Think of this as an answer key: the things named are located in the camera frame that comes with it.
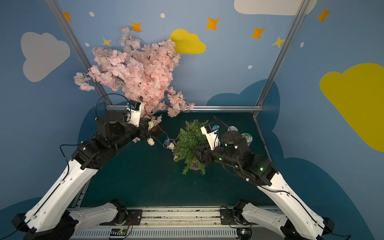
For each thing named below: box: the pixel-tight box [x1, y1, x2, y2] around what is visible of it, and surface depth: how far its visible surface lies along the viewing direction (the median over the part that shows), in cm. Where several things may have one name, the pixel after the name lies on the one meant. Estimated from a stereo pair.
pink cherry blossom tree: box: [74, 27, 195, 126], surface depth 71 cm
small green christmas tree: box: [173, 119, 208, 176], surface depth 72 cm
